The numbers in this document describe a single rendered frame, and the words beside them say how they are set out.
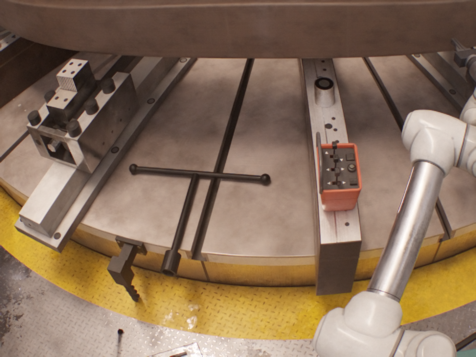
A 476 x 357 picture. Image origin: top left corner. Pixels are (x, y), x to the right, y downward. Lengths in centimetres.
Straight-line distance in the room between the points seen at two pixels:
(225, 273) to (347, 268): 68
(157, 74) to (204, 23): 87
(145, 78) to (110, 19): 68
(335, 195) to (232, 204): 70
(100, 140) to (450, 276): 174
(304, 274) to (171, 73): 129
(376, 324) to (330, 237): 53
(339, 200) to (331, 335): 57
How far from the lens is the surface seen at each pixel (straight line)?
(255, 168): 231
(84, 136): 218
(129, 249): 219
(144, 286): 243
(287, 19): 188
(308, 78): 215
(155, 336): 230
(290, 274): 223
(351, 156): 169
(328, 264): 174
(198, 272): 232
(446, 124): 139
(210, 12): 190
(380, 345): 119
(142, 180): 238
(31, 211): 229
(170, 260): 204
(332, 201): 164
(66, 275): 260
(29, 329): 255
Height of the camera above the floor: 206
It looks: 49 degrees down
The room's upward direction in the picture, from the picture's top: 11 degrees counter-clockwise
